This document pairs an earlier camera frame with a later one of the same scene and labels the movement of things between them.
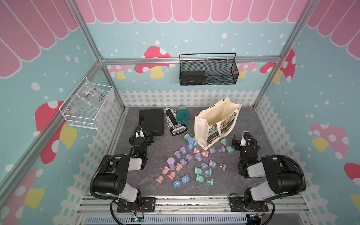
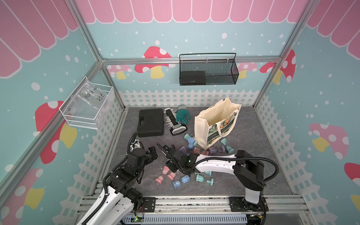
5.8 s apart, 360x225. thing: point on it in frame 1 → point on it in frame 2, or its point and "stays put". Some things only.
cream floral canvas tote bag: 216,121 stays put
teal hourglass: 187,137 stays put
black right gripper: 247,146 → 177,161
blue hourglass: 191,140 stays put
